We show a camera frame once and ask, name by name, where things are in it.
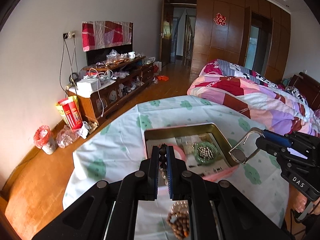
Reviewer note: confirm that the pink jade bangle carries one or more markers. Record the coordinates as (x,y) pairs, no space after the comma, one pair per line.
(179,153)

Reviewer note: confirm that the white cloud-print tablecloth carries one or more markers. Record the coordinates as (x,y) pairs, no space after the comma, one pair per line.
(181,167)

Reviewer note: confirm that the wooden door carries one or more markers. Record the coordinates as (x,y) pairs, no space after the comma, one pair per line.
(166,32)

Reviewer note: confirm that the clear plastic bag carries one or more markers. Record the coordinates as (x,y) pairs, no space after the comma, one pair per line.
(66,137)

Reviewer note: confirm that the orange item on floor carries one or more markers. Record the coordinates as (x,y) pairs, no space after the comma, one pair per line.
(162,78)

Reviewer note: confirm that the wooden TV cabinet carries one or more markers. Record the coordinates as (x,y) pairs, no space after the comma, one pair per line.
(130,78)

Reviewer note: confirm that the wall power socket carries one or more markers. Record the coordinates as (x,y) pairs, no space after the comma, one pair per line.
(68,35)

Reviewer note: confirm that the television with patchwork cover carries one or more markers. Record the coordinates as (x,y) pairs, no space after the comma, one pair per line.
(99,38)

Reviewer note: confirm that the green jade bangle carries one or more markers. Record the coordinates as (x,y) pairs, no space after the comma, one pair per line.
(206,153)

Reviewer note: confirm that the pink Genji tin box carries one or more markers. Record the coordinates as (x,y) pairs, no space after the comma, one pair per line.
(169,132)

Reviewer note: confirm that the red yellow paper bag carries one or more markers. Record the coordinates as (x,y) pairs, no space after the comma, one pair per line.
(69,110)

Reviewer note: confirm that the white box on cabinet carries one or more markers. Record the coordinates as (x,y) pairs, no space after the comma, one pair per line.
(88,86)

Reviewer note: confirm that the red double happiness sticker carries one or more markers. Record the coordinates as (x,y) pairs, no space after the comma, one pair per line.
(220,19)

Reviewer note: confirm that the white mug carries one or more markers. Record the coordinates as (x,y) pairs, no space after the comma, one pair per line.
(132,55)

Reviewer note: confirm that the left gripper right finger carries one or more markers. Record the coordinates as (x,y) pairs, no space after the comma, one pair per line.
(171,171)

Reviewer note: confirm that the wooden wardrobe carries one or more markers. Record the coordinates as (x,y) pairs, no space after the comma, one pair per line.
(230,42)

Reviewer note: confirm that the bin with red bag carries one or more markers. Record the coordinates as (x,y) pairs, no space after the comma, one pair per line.
(43,139)

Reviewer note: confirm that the dark wooden headboard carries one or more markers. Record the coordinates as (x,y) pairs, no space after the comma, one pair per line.
(308,87)

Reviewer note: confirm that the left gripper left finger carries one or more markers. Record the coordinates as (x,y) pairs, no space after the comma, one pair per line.
(153,172)

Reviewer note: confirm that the person's right hand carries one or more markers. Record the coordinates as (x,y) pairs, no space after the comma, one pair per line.
(300,203)

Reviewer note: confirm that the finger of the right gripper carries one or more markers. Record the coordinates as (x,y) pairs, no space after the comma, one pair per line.
(268,146)
(276,138)

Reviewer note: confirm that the patchwork pink quilt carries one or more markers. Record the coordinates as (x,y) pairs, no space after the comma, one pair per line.
(281,110)

